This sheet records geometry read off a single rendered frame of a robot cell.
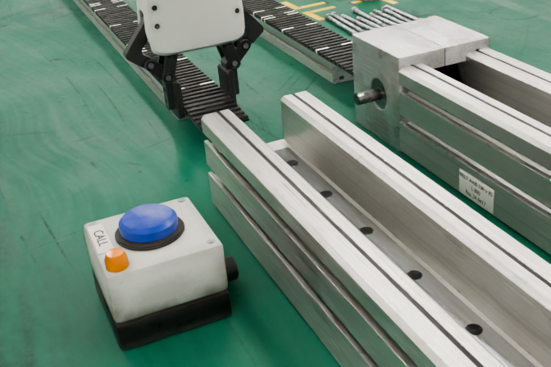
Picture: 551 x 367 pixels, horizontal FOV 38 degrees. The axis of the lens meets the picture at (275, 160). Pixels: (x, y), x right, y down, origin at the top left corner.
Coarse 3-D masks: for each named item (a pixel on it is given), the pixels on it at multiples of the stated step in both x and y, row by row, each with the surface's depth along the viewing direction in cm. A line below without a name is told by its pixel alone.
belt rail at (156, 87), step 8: (80, 0) 133; (80, 8) 135; (88, 8) 128; (88, 16) 130; (96, 16) 122; (96, 24) 124; (104, 24) 117; (104, 32) 119; (112, 32) 113; (112, 40) 114; (120, 40) 109; (120, 48) 110; (136, 72) 104; (144, 72) 101; (144, 80) 100; (152, 80) 98; (152, 88) 97; (160, 88) 95; (160, 96) 94
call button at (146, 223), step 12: (156, 204) 56; (132, 216) 55; (144, 216) 55; (156, 216) 55; (168, 216) 55; (120, 228) 54; (132, 228) 54; (144, 228) 54; (156, 228) 54; (168, 228) 54; (132, 240) 54; (144, 240) 54; (156, 240) 54
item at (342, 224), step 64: (320, 128) 63; (256, 192) 60; (320, 192) 59; (384, 192) 55; (448, 192) 52; (256, 256) 62; (320, 256) 49; (384, 256) 46; (448, 256) 49; (512, 256) 45; (320, 320) 52; (384, 320) 42; (448, 320) 40; (512, 320) 44
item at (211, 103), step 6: (228, 96) 84; (198, 102) 83; (204, 102) 83; (210, 102) 83; (216, 102) 83; (222, 102) 83; (228, 102) 83; (186, 108) 83; (192, 108) 82; (198, 108) 82; (204, 108) 82
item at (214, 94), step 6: (216, 90) 86; (222, 90) 86; (192, 96) 85; (198, 96) 85; (204, 96) 85; (210, 96) 85; (216, 96) 85; (222, 96) 85; (186, 102) 84; (192, 102) 84
